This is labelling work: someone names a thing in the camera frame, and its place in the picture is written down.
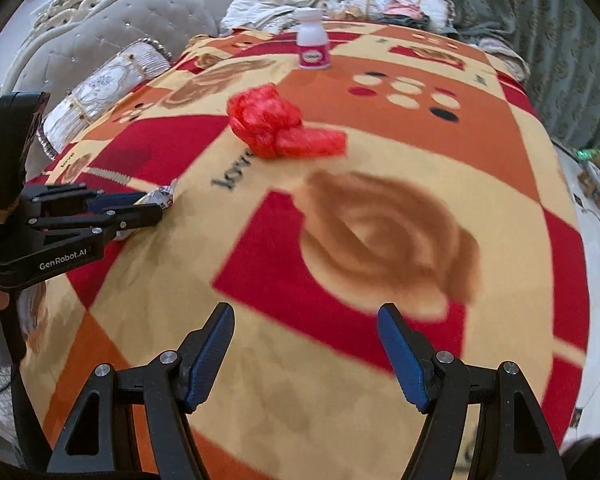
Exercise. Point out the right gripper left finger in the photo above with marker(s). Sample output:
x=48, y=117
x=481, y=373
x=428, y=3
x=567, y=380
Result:
x=98, y=440

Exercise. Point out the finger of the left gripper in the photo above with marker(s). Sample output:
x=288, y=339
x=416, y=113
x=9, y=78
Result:
x=117, y=223
x=102, y=201

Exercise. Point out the red orange patterned blanket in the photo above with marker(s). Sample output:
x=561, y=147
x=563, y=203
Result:
x=449, y=202

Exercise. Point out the orange silver candy wrapper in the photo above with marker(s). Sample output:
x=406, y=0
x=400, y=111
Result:
x=163, y=196

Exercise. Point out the white pink pill bottle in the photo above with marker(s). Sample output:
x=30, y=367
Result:
x=312, y=40

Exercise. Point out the green patterned curtain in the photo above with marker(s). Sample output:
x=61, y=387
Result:
x=560, y=41

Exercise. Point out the small wooden stool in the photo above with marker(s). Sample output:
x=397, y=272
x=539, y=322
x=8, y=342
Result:
x=589, y=179

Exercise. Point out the cream embroidered pillow right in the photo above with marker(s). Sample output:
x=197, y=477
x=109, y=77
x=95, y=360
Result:
x=440, y=13

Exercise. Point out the white cylindrical bolster pillow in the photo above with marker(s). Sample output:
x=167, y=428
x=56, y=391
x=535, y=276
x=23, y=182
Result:
x=139, y=62

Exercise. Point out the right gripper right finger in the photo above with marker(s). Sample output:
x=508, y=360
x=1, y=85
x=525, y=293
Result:
x=513, y=440

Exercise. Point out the crumpled red plastic bag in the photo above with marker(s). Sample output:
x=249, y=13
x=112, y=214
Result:
x=272, y=127

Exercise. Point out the grey tufted headboard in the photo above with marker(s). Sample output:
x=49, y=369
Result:
x=71, y=38

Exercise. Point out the folded clothes pile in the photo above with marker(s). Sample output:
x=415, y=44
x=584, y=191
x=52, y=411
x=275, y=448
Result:
x=409, y=9

